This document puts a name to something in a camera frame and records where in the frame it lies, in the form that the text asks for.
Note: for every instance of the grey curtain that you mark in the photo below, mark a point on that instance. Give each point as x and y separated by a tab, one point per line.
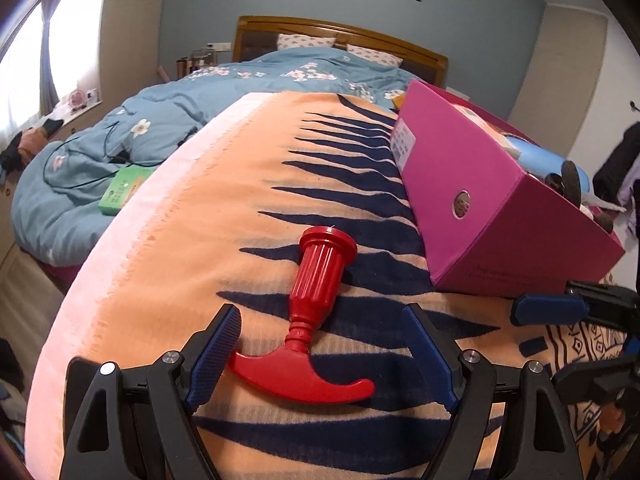
50	55

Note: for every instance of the orange white tissue pack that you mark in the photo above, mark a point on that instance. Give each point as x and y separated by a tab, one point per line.
487	127

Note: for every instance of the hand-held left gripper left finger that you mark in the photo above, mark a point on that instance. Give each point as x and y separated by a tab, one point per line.
215	355

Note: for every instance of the blue oval case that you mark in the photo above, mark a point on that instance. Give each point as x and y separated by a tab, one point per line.
542	157

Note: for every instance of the pink desk fan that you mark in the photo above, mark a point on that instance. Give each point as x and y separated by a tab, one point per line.
77	99

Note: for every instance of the wooden headboard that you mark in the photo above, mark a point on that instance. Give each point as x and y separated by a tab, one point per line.
300	27

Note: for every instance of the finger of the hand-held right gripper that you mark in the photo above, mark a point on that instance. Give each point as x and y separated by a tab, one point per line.
550	307
595	377

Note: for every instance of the white wall socket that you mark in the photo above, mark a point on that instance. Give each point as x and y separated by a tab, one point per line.
220	46

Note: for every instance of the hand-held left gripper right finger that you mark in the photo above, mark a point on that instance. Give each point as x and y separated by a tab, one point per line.
430	355

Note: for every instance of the black hanging clothes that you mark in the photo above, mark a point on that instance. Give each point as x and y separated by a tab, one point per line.
620	165

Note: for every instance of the green flat box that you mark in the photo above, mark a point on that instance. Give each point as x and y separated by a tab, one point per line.
125	190

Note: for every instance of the orange navy patterned blanket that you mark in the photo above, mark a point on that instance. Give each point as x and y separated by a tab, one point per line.
200	210

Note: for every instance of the pink cardboard box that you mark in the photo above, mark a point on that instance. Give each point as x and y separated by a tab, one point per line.
475	185

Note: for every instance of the bottles on nightstand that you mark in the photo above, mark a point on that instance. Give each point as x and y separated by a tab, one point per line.
197	62

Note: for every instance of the white dotted pillow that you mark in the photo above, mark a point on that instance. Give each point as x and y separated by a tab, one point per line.
305	41
375	55

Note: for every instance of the mustard orange clothes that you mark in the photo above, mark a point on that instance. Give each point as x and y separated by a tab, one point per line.
395	96

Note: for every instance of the window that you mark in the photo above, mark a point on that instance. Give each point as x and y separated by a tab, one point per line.
75	35

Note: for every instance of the pile of dark clothes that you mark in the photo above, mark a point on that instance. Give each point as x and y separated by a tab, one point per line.
25	145

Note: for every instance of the red plastic toy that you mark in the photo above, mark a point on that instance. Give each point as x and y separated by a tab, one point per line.
310	285

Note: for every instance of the blue floral duvet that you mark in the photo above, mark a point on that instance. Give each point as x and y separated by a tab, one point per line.
200	90

